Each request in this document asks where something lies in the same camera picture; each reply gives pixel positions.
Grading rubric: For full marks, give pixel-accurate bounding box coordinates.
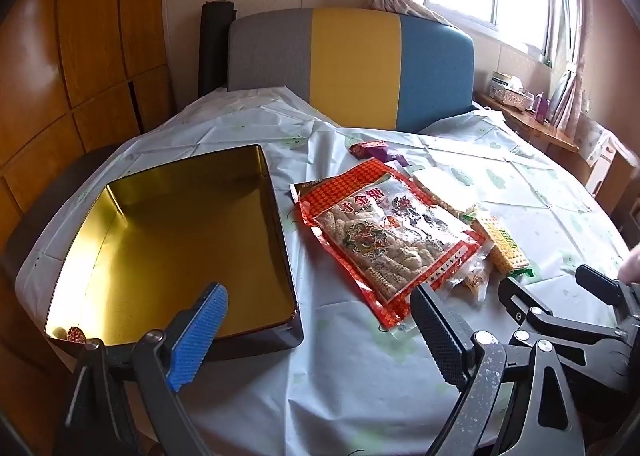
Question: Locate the white tissue box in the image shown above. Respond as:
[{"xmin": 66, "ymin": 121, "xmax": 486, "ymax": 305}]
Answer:
[{"xmin": 490, "ymin": 70, "xmax": 525, "ymax": 92}]

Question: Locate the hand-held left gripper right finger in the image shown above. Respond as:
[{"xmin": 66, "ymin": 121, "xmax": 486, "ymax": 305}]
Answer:
[{"xmin": 409, "ymin": 282, "xmax": 588, "ymax": 456}]

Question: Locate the clear cracker pack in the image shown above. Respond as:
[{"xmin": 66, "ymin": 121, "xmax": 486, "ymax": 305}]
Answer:
[{"xmin": 410, "ymin": 168, "xmax": 481, "ymax": 221}]

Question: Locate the large red snack bag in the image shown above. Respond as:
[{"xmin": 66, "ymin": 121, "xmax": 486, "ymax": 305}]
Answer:
[{"xmin": 290, "ymin": 157, "xmax": 488, "ymax": 329}]

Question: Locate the gold tin box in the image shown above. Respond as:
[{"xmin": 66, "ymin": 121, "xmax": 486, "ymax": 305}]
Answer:
[{"xmin": 44, "ymin": 143, "xmax": 305, "ymax": 362}]

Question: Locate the hanging floral curtain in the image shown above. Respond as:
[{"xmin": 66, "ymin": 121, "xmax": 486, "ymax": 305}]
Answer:
[{"xmin": 547, "ymin": 0, "xmax": 593, "ymax": 131}]

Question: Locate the wooden side table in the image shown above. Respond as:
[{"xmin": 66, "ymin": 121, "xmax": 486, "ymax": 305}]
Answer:
[{"xmin": 472, "ymin": 90, "xmax": 581, "ymax": 171}]

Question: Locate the black rolled mat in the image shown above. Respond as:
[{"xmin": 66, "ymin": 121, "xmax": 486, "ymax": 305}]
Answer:
[{"xmin": 199, "ymin": 0, "xmax": 237, "ymax": 96}]

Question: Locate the yellow green cracker packet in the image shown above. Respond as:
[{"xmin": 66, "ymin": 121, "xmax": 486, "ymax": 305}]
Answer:
[{"xmin": 472, "ymin": 216, "xmax": 536, "ymax": 281}]

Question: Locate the wooden wardrobe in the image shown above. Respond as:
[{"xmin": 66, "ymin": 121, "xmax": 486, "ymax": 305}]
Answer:
[{"xmin": 0, "ymin": 0, "xmax": 177, "ymax": 387}]

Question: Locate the white patterned cloth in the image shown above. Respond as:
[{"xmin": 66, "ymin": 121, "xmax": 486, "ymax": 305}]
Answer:
[{"xmin": 575, "ymin": 116, "xmax": 640, "ymax": 197}]

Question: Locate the purple snack packet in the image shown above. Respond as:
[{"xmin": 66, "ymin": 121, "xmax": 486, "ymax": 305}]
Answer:
[{"xmin": 377, "ymin": 143, "xmax": 408, "ymax": 167}]

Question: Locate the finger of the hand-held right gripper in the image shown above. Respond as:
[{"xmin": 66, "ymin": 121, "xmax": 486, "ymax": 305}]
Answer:
[
  {"xmin": 497, "ymin": 277, "xmax": 631, "ymax": 362},
  {"xmin": 575, "ymin": 264, "xmax": 626, "ymax": 307}
]

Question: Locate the person's right hand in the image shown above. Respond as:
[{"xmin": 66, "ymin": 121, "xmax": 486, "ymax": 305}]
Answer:
[{"xmin": 616, "ymin": 245, "xmax": 640, "ymax": 284}]

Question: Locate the grey yellow blue headboard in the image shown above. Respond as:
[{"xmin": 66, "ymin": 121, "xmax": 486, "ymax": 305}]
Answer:
[{"xmin": 227, "ymin": 7, "xmax": 475, "ymax": 134}]

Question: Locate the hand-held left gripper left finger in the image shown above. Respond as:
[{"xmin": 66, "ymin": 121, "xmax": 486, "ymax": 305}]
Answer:
[{"xmin": 55, "ymin": 281, "xmax": 231, "ymax": 456}]

